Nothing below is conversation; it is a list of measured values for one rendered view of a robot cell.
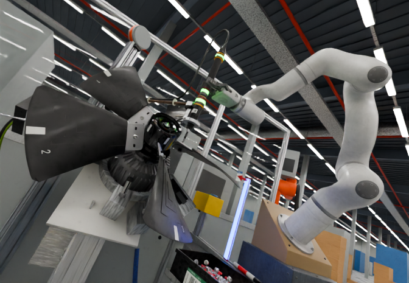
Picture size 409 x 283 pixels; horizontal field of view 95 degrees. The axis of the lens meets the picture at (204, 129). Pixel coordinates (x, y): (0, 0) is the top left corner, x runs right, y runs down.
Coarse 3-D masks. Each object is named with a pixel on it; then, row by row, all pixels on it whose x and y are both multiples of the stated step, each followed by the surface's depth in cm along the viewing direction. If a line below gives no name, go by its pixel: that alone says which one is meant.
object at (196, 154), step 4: (192, 148) 71; (188, 152) 75; (192, 152) 72; (196, 152) 68; (196, 156) 76; (200, 156) 71; (200, 160) 80; (204, 160) 73; (208, 160) 68; (208, 164) 83; (212, 164) 69; (216, 168) 77; (224, 172) 68; (228, 176) 68; (232, 180) 68; (236, 184) 67
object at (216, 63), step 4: (216, 60) 84; (220, 60) 85; (216, 64) 83; (220, 64) 86; (212, 68) 83; (216, 68) 83; (212, 72) 82; (216, 72) 83; (208, 76) 81; (212, 76) 81; (204, 84) 80; (204, 96) 78
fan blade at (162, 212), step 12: (156, 180) 47; (168, 180) 54; (156, 192) 44; (168, 192) 50; (156, 204) 42; (168, 204) 47; (144, 216) 38; (156, 216) 41; (168, 216) 44; (180, 216) 53; (156, 228) 39; (168, 228) 42; (180, 228) 48; (180, 240) 45
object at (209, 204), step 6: (198, 192) 108; (198, 198) 105; (204, 198) 100; (210, 198) 98; (216, 198) 99; (198, 204) 102; (204, 204) 97; (210, 204) 97; (216, 204) 99; (222, 204) 100; (198, 210) 107; (204, 210) 95; (210, 210) 97; (216, 210) 98; (216, 216) 98
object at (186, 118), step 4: (188, 104) 79; (192, 104) 78; (188, 108) 78; (192, 108) 78; (188, 112) 76; (184, 116) 76; (188, 116) 76; (184, 120) 73; (188, 120) 72; (192, 120) 72; (196, 124) 73
